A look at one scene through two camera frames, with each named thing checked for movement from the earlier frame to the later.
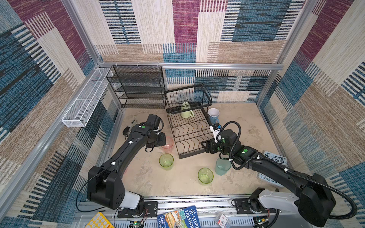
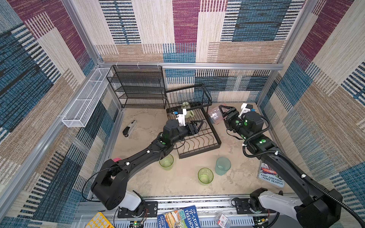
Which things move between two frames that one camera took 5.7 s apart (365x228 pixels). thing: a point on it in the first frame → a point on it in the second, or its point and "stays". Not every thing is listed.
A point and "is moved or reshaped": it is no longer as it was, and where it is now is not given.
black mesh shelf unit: (139, 87) stays
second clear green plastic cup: (205, 176) stays
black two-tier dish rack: (190, 125) stays
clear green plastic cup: (166, 161) stays
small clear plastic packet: (222, 221) stays
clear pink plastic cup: (168, 147) is moved or reshaped
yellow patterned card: (99, 221) stays
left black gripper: (163, 141) → (194, 129)
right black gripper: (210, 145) → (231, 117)
